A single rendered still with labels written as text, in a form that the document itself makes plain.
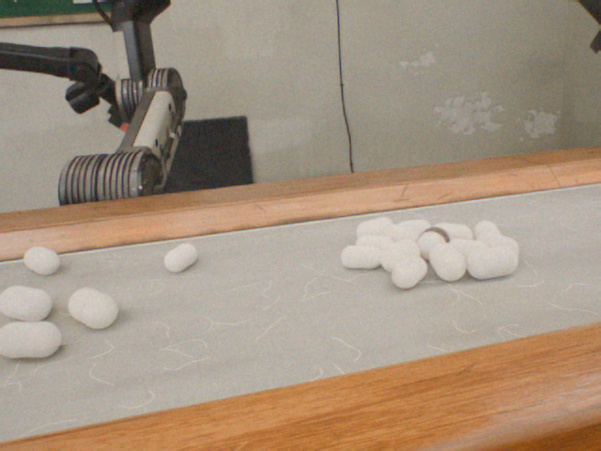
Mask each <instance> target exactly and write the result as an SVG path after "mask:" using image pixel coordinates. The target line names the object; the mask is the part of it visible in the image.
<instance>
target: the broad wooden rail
mask: <svg viewBox="0 0 601 451"><path fill-rule="evenodd" d="M599 183H601V146H596V147H587V148H571V149H563V150H554V151H546V152H536V153H528V154H519V155H512V156H503V157H495V158H485V159H477V160H468V161H460V162H450V163H434V164H425V165H416V166H408V167H398V168H390V169H381V170H372V171H363V172H355V173H345V174H338V176H329V177H320V178H311V179H294V180H286V181H276V182H268V183H259V184H250V185H241V186H232V187H224V188H218V189H207V190H197V191H189V192H179V193H171V194H154V195H146V197H137V198H129V199H119V200H111V201H102V202H94V203H85V204H76V205H67V206H59V207H50V208H42V209H32V210H16V211H8V212H0V263H1V262H9V261H15V260H23V257H24V254H25V252H26V251H27V250H28V249H29V248H31V247H33V246H43V247H45V248H47V249H49V250H53V251H54V252H55V253H56V254H57V255H58V256H59V255H66V254H73V253H81V252H89V251H96V250H103V248H107V249H111V247H117V246H126V245H133V244H140V243H148V242H154V241H170V240H176V239H185V238H191V237H199V236H206V235H214V234H222V233H229V232H237V231H244V230H251V229H259V228H267V227H274V226H289V225H295V224H304V223H311V222H318V220H327V219H333V218H341V217H349V216H356V215H364V214H370V213H379V212H386V211H393V210H408V209H415V208H422V207H430V206H437V205H445V204H452V203H460V202H468V201H474V200H482V199H490V198H497V197H505V196H511V195H518V194H525V193H533V192H541V191H548V190H555V189H562V188H569V187H577V186H584V185H591V184H599Z"/></svg>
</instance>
